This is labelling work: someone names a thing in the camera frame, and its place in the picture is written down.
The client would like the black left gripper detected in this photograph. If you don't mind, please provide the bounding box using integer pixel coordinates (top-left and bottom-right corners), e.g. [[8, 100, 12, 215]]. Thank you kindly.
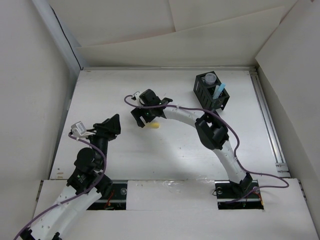
[[83, 113, 120, 169]]

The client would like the yellow highlighter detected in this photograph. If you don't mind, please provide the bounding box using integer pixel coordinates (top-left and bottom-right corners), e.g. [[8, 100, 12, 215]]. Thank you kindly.
[[145, 122, 160, 129]]

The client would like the black two-slot organizer box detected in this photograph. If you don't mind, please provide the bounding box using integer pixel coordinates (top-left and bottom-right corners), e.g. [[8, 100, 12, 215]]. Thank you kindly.
[[193, 71, 230, 110]]

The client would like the clear jar of paper clips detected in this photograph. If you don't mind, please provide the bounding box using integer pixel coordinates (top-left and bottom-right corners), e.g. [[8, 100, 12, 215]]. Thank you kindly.
[[204, 72, 217, 85]]

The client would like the blue highlighter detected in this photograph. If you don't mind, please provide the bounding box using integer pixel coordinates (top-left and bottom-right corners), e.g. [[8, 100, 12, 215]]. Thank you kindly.
[[212, 83, 226, 99]]

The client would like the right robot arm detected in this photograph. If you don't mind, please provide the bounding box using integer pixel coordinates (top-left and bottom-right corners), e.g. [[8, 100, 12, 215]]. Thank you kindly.
[[124, 89, 253, 198]]

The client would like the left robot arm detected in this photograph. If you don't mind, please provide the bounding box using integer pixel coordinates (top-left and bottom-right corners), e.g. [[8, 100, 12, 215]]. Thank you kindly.
[[15, 114, 121, 240]]

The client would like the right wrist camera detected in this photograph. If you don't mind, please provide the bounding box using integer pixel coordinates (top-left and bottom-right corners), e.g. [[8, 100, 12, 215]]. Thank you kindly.
[[131, 91, 141, 101]]

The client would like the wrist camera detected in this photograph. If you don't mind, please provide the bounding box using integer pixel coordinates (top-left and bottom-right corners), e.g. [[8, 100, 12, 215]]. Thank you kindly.
[[131, 91, 141, 101], [70, 121, 88, 139]]

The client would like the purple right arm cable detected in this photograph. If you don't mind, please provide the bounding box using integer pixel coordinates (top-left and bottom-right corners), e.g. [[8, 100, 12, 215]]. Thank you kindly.
[[124, 94, 291, 203]]

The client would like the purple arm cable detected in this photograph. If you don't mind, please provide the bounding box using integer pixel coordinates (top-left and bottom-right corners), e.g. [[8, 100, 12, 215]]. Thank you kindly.
[[13, 133, 110, 240], [124, 94, 291, 203]]

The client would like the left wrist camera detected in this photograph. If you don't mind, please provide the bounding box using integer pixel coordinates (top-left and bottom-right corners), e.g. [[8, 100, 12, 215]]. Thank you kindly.
[[70, 121, 88, 139]]

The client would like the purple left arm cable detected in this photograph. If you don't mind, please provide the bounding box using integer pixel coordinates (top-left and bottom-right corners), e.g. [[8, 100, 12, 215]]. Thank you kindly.
[[13, 133, 110, 240]]

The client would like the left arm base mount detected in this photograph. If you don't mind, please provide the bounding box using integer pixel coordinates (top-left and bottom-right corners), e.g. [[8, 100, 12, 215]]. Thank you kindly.
[[87, 180, 128, 211]]

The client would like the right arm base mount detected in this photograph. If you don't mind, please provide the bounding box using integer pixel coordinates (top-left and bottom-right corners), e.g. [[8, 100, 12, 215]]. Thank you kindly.
[[212, 180, 264, 210]]

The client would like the aluminium rail right edge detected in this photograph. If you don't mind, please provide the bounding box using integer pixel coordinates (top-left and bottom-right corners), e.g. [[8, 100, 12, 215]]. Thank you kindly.
[[249, 67, 291, 179]]

